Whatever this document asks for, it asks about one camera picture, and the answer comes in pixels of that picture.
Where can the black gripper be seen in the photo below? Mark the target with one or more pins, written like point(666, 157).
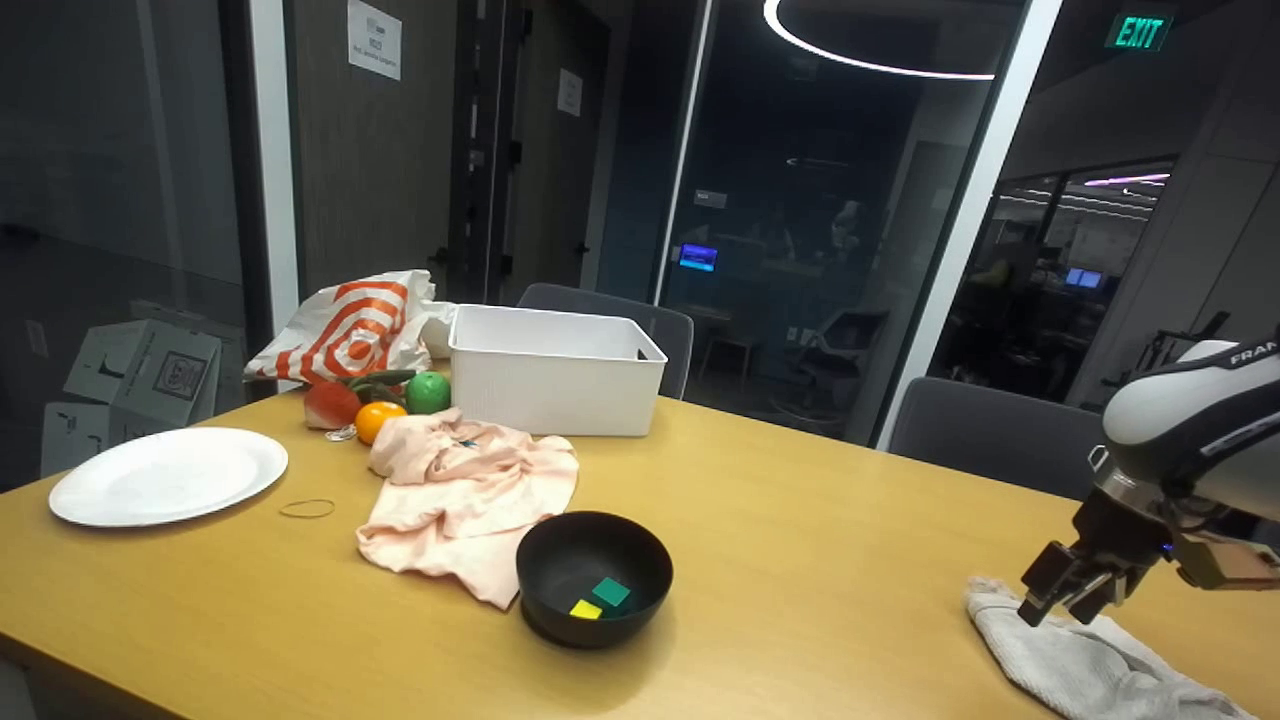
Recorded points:
point(1123, 534)

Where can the white towel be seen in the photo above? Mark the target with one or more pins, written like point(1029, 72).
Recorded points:
point(1080, 663)

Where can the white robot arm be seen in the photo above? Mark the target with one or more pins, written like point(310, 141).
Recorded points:
point(1202, 414)

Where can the grey office chair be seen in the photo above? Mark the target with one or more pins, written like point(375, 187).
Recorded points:
point(666, 328)
point(993, 434)

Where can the green square block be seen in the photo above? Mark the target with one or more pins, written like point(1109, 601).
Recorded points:
point(608, 592)

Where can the black bowl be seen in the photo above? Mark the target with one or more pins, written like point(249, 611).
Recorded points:
point(584, 565)

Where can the yellow square block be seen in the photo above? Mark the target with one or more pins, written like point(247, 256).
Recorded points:
point(584, 611)

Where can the blue lit screen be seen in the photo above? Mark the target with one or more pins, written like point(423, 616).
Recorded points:
point(699, 256)

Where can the white plastic bin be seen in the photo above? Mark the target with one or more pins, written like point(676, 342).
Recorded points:
point(553, 382)

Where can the green exit sign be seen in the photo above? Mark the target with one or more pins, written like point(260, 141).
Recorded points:
point(1138, 34)

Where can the pink white striped cloth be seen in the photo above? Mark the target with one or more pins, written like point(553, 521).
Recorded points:
point(461, 506)

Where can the green apple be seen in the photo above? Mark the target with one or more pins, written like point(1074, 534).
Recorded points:
point(430, 389)

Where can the orange fruit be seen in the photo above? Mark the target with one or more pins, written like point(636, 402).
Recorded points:
point(377, 421)

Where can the dark green vegetable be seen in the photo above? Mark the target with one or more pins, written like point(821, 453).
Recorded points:
point(387, 385)

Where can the red fruit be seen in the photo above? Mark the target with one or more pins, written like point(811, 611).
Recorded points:
point(331, 407)

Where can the red white striped bag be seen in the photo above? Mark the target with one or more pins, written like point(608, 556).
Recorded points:
point(348, 328)

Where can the thin rubber band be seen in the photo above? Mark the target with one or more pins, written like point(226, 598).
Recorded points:
point(304, 509)

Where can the white round plate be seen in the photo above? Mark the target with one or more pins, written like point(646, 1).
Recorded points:
point(166, 473)

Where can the large cardboard box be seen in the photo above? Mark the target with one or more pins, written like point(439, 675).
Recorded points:
point(147, 367)

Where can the small cardboard box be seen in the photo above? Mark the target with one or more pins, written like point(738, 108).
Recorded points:
point(77, 434)

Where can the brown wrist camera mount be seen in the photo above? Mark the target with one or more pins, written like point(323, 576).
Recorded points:
point(1234, 561)

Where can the slanted white window post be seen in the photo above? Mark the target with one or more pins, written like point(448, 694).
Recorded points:
point(965, 227)

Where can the thin white window post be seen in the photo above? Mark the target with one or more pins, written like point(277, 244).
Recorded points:
point(680, 145)

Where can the white paper wall sign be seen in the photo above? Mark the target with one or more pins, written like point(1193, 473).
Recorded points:
point(375, 38)

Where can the wide white window post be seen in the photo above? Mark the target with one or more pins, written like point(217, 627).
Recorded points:
point(277, 161)

